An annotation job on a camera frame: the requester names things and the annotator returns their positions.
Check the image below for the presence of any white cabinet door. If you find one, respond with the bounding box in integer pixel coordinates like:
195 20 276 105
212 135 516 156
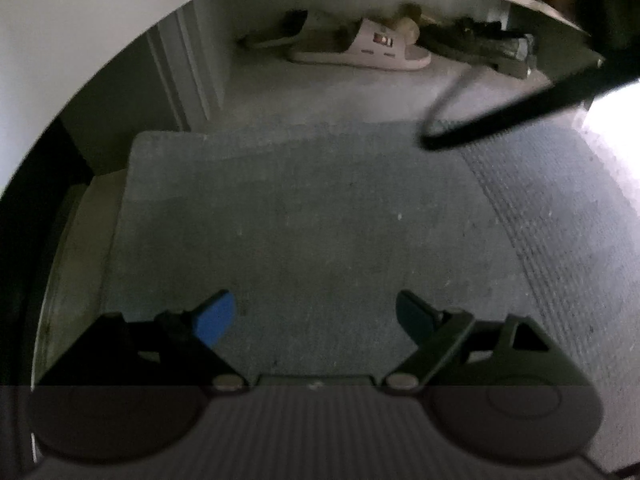
0 0 203 196

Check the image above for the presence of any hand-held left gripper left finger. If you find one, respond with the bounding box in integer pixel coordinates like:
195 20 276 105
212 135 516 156
75 289 249 392

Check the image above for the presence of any white slide with red label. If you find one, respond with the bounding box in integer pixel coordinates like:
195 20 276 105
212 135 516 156
287 16 432 72

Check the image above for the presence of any black shoe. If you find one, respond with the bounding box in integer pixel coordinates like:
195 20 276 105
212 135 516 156
420 16 537 80

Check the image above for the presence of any dark green doormat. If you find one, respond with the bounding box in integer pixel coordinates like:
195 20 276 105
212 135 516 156
102 120 533 378

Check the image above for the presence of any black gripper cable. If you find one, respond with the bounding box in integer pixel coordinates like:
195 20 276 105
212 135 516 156
419 55 640 152

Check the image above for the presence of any grey slide sandal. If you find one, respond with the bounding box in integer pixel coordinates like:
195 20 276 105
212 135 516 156
243 8 310 52

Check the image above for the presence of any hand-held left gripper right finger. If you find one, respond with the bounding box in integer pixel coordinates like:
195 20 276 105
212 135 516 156
382 289 556 391

